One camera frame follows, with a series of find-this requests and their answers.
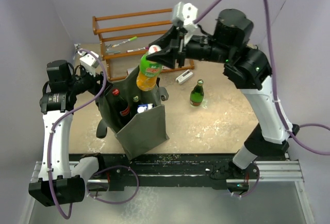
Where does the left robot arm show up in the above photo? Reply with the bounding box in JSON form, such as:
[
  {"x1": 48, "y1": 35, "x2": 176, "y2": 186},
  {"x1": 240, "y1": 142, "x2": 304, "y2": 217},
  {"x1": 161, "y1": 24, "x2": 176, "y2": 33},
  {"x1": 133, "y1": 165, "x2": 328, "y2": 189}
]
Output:
[{"x1": 28, "y1": 56, "x2": 106, "y2": 206}]

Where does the green-capped marker pen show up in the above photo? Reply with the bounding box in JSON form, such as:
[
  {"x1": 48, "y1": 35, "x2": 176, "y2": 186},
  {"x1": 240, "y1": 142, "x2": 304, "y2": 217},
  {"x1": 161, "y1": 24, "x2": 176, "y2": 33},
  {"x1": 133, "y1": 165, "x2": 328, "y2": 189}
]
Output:
[{"x1": 111, "y1": 36, "x2": 138, "y2": 47}]

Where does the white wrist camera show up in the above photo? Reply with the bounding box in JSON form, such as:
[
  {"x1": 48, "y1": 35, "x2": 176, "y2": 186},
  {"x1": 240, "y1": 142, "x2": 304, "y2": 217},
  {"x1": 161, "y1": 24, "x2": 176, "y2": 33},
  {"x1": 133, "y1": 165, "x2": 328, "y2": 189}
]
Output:
[
  {"x1": 77, "y1": 50, "x2": 99, "y2": 77},
  {"x1": 171, "y1": 2, "x2": 198, "y2": 45}
]

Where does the wooden three-tier rack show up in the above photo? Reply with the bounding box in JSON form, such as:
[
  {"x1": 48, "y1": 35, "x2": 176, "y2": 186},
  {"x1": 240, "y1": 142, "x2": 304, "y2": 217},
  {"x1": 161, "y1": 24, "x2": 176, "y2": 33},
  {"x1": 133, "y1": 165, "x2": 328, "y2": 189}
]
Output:
[{"x1": 92, "y1": 7, "x2": 195, "y2": 81}]

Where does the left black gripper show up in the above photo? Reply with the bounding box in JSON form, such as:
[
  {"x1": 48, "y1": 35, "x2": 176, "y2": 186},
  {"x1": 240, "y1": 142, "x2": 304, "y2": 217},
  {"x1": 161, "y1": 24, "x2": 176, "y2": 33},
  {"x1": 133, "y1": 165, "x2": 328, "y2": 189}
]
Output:
[{"x1": 67, "y1": 65, "x2": 114, "y2": 97}]

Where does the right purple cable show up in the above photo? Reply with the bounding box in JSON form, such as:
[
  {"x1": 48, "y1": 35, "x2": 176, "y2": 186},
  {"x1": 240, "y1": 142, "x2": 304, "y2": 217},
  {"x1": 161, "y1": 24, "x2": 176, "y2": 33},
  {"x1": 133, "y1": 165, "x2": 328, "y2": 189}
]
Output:
[{"x1": 194, "y1": 0, "x2": 330, "y2": 199}]

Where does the blue orange juice carton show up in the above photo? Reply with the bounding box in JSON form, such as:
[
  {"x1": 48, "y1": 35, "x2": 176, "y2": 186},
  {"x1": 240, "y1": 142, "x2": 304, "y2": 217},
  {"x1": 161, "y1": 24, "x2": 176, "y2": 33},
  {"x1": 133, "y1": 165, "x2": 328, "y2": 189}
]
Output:
[{"x1": 137, "y1": 104, "x2": 154, "y2": 113}]

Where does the purple cable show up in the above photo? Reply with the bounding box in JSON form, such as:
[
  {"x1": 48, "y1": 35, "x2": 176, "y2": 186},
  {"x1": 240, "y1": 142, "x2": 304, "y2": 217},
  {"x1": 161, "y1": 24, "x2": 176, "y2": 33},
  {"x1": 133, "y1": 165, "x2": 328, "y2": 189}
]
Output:
[
  {"x1": 47, "y1": 48, "x2": 108, "y2": 219},
  {"x1": 194, "y1": 0, "x2": 330, "y2": 199}
]

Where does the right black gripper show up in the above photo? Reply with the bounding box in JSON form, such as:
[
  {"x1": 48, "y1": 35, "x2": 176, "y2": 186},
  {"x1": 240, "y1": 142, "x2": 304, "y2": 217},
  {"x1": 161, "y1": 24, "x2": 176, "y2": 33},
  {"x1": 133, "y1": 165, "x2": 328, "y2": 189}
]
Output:
[{"x1": 146, "y1": 23, "x2": 234, "y2": 69}]

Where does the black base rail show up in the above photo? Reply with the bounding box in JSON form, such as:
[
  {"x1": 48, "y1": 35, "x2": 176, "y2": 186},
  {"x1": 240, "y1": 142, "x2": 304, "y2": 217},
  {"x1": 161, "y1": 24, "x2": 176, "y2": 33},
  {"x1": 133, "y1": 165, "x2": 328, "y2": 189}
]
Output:
[{"x1": 69, "y1": 152, "x2": 258, "y2": 191}]

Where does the pink-capped marker pen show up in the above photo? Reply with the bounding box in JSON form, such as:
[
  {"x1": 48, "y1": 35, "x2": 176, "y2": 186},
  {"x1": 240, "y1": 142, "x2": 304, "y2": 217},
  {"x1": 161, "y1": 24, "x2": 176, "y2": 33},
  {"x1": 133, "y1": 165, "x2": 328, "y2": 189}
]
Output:
[{"x1": 126, "y1": 46, "x2": 149, "y2": 53}]

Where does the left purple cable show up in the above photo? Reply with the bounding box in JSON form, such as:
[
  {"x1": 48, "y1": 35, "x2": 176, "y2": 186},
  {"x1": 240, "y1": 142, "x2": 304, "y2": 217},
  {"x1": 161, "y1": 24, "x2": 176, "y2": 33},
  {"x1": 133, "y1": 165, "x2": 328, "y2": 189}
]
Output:
[{"x1": 47, "y1": 48, "x2": 108, "y2": 219}]

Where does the grey-green canvas bag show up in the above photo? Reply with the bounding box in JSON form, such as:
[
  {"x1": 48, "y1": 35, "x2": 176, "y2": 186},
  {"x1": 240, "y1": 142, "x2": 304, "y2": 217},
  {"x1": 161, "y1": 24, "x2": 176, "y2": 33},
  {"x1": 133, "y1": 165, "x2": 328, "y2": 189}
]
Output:
[{"x1": 97, "y1": 67, "x2": 169, "y2": 160}]

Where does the green glass bottle gold cap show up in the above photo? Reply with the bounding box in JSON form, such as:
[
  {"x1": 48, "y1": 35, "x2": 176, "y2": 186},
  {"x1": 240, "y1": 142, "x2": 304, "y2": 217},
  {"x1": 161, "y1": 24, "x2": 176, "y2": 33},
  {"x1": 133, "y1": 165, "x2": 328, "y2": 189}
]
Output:
[{"x1": 190, "y1": 79, "x2": 204, "y2": 106}]

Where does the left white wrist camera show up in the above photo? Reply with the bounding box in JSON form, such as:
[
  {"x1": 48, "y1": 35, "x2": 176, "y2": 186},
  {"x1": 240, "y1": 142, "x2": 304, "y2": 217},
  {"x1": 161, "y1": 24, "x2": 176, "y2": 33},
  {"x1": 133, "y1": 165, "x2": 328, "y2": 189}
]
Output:
[{"x1": 77, "y1": 50, "x2": 99, "y2": 77}]

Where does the Coca-Cola glass bottle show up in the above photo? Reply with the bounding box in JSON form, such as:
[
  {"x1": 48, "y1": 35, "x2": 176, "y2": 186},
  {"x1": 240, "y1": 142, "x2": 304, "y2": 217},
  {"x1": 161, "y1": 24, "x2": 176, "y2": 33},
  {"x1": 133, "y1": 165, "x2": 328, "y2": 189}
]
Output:
[{"x1": 111, "y1": 88, "x2": 131, "y2": 126}]

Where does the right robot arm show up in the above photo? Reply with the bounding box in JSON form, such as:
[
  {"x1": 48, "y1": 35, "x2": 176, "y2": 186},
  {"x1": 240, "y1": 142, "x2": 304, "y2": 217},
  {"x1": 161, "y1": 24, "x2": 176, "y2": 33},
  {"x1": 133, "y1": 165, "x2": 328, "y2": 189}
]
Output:
[{"x1": 147, "y1": 9, "x2": 299, "y2": 178}]

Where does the green soda bottle yellow label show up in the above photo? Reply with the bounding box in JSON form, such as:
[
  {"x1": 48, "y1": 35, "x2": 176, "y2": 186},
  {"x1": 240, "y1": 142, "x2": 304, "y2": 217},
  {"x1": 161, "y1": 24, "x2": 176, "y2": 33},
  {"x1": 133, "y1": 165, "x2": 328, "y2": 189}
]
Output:
[{"x1": 131, "y1": 96, "x2": 141, "y2": 116}]

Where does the red white small box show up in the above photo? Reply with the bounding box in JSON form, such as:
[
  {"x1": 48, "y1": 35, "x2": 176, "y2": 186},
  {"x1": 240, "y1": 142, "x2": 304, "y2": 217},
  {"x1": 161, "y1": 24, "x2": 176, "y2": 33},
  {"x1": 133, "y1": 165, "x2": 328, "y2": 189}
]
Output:
[{"x1": 127, "y1": 68, "x2": 134, "y2": 75}]

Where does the orange drink plastic bottle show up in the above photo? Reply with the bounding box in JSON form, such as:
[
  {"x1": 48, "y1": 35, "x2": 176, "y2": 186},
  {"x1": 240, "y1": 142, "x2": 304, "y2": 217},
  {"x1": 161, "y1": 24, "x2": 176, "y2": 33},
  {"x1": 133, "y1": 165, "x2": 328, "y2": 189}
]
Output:
[{"x1": 136, "y1": 45, "x2": 162, "y2": 92}]

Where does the white stapler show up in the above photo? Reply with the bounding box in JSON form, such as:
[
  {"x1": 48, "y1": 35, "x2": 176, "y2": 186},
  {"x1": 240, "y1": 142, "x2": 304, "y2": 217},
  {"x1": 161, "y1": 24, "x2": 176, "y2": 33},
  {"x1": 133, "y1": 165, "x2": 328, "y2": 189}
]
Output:
[{"x1": 175, "y1": 70, "x2": 193, "y2": 85}]

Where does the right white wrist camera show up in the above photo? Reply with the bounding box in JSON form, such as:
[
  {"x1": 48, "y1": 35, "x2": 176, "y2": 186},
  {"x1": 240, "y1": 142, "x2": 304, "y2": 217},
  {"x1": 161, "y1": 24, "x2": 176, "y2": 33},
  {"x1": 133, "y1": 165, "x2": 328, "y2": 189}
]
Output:
[{"x1": 171, "y1": 2, "x2": 198, "y2": 45}]

